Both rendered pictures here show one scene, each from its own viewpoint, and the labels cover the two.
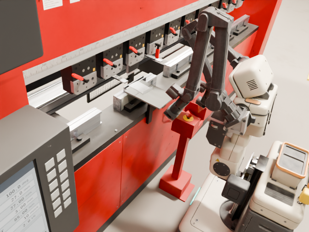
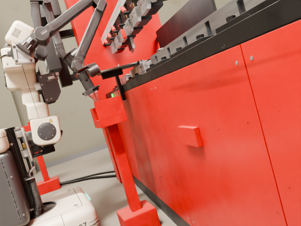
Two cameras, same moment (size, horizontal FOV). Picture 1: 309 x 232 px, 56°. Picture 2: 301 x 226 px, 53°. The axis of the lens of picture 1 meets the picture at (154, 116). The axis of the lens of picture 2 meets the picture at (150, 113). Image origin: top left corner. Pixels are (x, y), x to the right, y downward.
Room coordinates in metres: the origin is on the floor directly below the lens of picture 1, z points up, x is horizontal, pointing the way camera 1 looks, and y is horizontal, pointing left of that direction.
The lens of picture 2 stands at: (3.04, -1.36, 0.78)
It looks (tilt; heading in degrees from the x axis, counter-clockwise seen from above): 4 degrees down; 134
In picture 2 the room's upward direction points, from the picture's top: 16 degrees counter-clockwise
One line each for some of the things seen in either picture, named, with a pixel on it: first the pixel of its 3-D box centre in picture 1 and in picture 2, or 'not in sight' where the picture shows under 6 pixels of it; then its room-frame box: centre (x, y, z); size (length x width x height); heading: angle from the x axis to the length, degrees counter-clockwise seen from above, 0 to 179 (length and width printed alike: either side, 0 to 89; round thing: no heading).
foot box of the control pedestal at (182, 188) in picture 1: (178, 182); (134, 220); (1.61, -0.27, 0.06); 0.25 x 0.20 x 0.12; 64
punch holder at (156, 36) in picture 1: (151, 37); (131, 19); (1.71, 0.08, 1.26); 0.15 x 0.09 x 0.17; 149
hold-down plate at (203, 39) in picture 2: (207, 53); (190, 49); (2.40, -0.39, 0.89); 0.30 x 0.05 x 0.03; 149
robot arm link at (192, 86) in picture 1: (198, 58); (53, 26); (1.21, -0.16, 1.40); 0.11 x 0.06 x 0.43; 155
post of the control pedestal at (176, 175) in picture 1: (180, 153); (123, 167); (1.62, -0.24, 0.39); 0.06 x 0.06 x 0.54; 64
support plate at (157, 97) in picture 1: (150, 94); (116, 69); (1.48, 0.04, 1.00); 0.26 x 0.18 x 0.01; 59
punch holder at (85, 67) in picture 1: (78, 72); (115, 41); (1.19, 0.39, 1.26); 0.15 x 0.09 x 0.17; 149
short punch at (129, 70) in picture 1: (132, 66); (131, 45); (1.56, 0.17, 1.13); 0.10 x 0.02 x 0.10; 149
